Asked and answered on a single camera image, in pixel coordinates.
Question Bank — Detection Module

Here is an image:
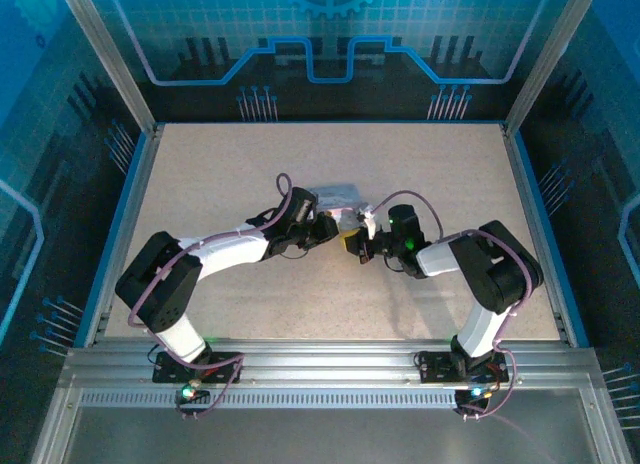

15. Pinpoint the pastel cartoon tin box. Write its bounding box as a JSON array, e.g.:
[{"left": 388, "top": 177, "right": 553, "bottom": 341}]
[{"left": 307, "top": 182, "right": 364, "bottom": 230}]

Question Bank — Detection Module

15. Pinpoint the grey metal sheet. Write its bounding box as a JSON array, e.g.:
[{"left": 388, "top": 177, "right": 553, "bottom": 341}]
[{"left": 62, "top": 406, "right": 604, "bottom": 464}]

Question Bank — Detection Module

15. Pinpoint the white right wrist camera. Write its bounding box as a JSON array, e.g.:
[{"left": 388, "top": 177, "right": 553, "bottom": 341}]
[{"left": 355, "top": 203, "right": 380, "bottom": 241}]

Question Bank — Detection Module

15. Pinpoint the aluminium front rail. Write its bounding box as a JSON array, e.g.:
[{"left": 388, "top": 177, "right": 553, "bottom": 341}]
[{"left": 58, "top": 339, "right": 604, "bottom": 391}]

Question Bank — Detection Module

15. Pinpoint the aluminium side rail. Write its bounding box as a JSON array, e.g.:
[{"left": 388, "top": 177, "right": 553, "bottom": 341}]
[
  {"left": 83, "top": 123, "right": 167, "bottom": 348},
  {"left": 499, "top": 123, "right": 576, "bottom": 348}
]

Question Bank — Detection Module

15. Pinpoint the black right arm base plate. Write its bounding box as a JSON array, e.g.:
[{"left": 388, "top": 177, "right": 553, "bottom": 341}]
[{"left": 413, "top": 349, "right": 511, "bottom": 386}]

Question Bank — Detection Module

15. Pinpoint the slotted grey cable duct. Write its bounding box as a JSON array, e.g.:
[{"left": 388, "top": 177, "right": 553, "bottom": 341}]
[{"left": 79, "top": 391, "right": 464, "bottom": 410}]

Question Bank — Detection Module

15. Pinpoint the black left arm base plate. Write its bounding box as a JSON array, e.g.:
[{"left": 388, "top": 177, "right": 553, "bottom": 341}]
[{"left": 151, "top": 351, "right": 244, "bottom": 386}]

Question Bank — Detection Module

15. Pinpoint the aluminium frame post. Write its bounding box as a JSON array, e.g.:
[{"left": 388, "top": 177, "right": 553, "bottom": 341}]
[
  {"left": 501, "top": 0, "right": 602, "bottom": 137},
  {"left": 55, "top": 0, "right": 162, "bottom": 136}
]

